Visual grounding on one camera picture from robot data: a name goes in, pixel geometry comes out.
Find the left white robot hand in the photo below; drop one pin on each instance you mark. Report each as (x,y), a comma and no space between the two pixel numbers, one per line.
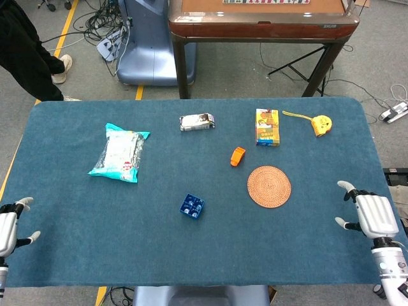
(8,229)

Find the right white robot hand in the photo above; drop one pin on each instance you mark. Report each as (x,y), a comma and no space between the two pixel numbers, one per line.
(377,216)

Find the orange toy block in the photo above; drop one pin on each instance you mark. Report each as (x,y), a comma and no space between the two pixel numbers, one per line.
(237,157)

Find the blue toy block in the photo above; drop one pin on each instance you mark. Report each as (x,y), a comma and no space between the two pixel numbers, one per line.
(192,207)

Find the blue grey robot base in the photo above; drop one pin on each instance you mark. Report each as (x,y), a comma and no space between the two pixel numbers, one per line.
(153,48)

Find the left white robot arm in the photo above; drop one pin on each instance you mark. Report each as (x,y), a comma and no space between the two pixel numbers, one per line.
(2,277)

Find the black case on floor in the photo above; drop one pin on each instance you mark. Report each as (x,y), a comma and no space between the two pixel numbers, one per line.
(395,175)

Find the white power strip with plugs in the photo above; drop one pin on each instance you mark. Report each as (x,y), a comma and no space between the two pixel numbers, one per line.
(393,113)

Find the round woven rattan coaster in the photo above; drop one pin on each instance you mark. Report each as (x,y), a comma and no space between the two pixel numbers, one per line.
(269,186)

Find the teal clear snack bag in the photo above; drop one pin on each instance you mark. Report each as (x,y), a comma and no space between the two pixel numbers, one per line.
(119,153)

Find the orange cartoon print box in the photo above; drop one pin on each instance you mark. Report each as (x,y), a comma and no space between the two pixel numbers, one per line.
(267,127)

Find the beige sneaker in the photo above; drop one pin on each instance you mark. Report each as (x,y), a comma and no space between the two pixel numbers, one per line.
(71,99)
(63,70)

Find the blue felt table cover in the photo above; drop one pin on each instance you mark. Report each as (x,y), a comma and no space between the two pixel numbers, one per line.
(159,255)

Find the person in black clothes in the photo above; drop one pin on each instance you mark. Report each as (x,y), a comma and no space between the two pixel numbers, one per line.
(19,48)

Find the crumpled grey drink carton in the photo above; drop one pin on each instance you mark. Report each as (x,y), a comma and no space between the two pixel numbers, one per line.
(196,122)

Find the brown cardboard box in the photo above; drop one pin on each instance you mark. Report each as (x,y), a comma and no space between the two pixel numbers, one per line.
(360,3)

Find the brown mahjong table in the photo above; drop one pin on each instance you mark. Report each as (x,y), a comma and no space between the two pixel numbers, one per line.
(255,30)

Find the black wheeled stool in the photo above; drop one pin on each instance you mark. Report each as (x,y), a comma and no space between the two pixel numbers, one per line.
(51,5)

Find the row of face-up mahjong tiles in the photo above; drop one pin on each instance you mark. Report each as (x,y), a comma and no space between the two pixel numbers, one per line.
(264,1)

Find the grey blue robot pedestal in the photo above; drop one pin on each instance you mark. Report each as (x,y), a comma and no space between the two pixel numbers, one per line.
(201,296)

